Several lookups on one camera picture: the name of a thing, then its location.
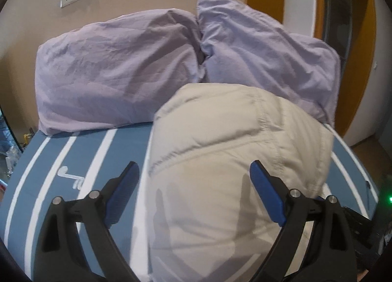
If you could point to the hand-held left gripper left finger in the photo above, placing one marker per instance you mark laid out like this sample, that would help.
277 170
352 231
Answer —
122 190

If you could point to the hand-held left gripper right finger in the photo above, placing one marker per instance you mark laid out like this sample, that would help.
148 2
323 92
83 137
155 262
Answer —
268 190

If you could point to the beige puffer jacket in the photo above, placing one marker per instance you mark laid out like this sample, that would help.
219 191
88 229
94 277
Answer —
232 135

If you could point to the blue white-striped bed sheet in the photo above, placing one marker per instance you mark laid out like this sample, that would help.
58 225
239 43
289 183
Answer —
46 171

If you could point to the cluttered shelf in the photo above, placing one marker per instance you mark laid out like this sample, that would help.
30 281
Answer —
10 153

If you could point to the lavender pillow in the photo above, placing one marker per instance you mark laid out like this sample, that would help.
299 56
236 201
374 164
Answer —
263 46
116 67

